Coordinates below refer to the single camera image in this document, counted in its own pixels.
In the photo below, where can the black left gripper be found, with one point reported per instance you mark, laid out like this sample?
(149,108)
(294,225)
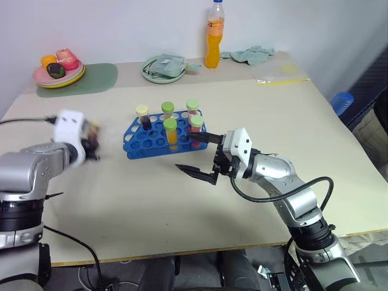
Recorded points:
(91,150)

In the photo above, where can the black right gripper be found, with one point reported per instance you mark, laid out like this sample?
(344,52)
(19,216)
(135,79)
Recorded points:
(223,163)

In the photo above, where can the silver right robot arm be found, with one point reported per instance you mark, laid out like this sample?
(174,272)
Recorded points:
(300,200)

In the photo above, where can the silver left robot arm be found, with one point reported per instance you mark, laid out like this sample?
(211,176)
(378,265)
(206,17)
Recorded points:
(27,169)

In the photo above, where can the blue test tube rack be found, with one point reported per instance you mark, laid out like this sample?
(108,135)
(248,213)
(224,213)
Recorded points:
(142,142)

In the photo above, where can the green cap red liquid tube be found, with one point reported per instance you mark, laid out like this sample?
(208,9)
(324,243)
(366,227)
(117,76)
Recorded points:
(196,122)

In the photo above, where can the green cap orange liquid tube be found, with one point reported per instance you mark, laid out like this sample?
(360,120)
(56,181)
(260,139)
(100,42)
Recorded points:
(171,133)

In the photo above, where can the green cap pale red tube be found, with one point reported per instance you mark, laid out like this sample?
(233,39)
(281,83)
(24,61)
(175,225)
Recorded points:
(191,106)

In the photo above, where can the green cap pale orange tube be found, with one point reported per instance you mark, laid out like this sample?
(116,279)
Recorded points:
(168,108)

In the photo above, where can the yellow cap dark red tube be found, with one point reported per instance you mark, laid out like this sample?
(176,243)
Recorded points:
(144,116)

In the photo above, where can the yellow plate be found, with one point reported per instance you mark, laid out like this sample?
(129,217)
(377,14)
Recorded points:
(60,85)

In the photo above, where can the green placemat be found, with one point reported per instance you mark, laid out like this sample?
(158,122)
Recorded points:
(100,78)

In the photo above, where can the dark brown toy fruit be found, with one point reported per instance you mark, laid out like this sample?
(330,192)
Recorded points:
(55,70)

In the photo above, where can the pink plate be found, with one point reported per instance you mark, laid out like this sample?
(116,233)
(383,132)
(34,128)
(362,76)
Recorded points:
(39,75)

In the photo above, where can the red toy apple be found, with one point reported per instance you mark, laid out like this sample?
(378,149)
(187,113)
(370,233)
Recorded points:
(67,57)

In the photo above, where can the folded green pouch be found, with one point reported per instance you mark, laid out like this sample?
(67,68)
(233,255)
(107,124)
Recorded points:
(166,65)

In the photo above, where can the orange toy fruit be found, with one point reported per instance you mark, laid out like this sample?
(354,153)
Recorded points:
(47,60)

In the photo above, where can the orange soda plastic bottle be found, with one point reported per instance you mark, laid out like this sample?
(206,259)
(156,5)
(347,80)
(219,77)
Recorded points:
(212,45)

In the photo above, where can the crumpled green towel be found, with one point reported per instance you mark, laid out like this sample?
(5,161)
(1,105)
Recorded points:
(251,54)

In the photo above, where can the clear plastic zip bag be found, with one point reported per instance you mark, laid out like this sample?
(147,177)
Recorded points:
(282,74)

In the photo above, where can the dark rounded shape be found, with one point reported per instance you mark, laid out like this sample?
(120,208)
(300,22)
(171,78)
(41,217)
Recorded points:
(160,272)
(239,269)

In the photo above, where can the blue ribbed bottle cap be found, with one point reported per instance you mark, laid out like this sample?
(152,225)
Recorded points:
(342,103)

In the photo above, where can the black carbon fibre panel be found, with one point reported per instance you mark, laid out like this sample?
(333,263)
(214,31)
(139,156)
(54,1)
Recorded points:
(368,82)

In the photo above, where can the crumpled clear plastic sheet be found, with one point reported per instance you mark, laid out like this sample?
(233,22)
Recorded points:
(366,245)

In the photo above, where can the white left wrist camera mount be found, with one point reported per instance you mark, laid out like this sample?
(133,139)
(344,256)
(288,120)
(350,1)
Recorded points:
(69,121)

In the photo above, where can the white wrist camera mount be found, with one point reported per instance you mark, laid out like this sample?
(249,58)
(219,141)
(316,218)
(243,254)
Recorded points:
(239,142)
(69,121)

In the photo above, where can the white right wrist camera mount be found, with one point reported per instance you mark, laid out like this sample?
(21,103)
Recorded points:
(239,142)

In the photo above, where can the metal bracket on floor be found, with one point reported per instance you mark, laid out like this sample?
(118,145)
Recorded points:
(271,276)

